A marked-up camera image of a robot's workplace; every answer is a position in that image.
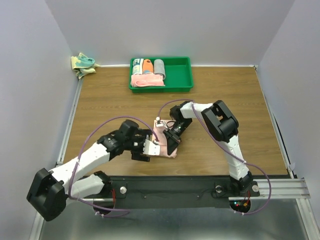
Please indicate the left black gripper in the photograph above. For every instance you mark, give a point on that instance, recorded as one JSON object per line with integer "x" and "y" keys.
{"x": 137, "y": 155}

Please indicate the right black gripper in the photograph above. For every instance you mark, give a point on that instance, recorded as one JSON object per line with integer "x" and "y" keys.
{"x": 172, "y": 145}

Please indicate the pink towel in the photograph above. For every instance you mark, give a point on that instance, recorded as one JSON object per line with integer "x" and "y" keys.
{"x": 147, "y": 80}
{"x": 162, "y": 142}

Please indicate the yellow green towel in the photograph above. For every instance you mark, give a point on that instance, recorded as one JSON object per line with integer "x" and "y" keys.
{"x": 83, "y": 65}

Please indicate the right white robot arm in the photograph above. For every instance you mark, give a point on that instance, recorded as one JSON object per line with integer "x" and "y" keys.
{"x": 222, "y": 126}

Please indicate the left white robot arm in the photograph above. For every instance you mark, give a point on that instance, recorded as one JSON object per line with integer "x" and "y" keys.
{"x": 52, "y": 190}

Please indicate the pink rolled towel in tray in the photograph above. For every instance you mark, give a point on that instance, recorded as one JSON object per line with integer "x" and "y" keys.
{"x": 147, "y": 80}

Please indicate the green plastic tray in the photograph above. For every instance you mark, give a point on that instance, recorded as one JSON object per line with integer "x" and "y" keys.
{"x": 179, "y": 78}

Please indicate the grey rolled towel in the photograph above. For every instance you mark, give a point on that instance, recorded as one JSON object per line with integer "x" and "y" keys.
{"x": 159, "y": 68}

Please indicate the orange rolled towel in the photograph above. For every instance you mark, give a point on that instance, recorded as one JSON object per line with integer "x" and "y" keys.
{"x": 147, "y": 67}

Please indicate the white green rolled towel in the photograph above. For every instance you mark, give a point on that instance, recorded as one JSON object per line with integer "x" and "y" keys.
{"x": 137, "y": 66}

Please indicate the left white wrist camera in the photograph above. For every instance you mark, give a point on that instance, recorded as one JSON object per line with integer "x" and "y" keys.
{"x": 150, "y": 148}

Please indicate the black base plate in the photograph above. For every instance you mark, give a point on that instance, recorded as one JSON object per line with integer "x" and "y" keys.
{"x": 171, "y": 192}

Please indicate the aluminium frame rail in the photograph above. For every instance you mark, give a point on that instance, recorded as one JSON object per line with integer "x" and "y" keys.
{"x": 197, "y": 159}

